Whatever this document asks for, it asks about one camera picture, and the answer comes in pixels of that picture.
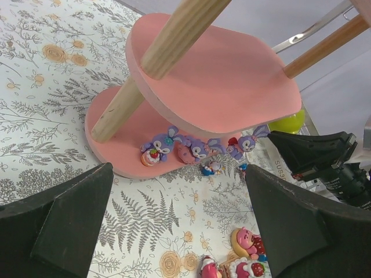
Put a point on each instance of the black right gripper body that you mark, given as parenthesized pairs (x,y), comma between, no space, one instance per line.
(347,182)

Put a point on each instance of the purple bunny with strawberry cake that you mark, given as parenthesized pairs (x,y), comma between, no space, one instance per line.
(160,146)

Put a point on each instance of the pink three-tier wooden shelf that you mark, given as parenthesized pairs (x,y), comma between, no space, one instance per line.
(209,82)

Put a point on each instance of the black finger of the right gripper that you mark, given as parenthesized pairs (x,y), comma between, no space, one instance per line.
(310,157)

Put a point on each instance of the purple bunny with red bow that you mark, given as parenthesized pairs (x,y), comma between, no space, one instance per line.
(238,146)

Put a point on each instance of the green bowl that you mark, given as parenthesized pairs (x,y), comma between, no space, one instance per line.
(291,124)

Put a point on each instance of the white blue penguin toy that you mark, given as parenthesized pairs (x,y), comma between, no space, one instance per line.
(212,168)

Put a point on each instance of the metal dish rack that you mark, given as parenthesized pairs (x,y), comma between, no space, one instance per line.
(336,90)

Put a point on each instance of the pink bear on donut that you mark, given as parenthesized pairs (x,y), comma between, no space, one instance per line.
(246,244)

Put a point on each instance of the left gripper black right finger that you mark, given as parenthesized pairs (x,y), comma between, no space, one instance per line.
(306,234)

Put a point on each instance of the pink bear holding white toy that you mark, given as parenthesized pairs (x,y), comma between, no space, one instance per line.
(210,268)

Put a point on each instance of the pink round duck toy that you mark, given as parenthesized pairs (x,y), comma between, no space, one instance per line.
(243,167)

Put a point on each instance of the pink bear strawberry cake toy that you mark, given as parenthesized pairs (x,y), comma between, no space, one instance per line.
(242,268)

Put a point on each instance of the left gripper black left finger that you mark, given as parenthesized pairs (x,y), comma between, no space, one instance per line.
(54,233)

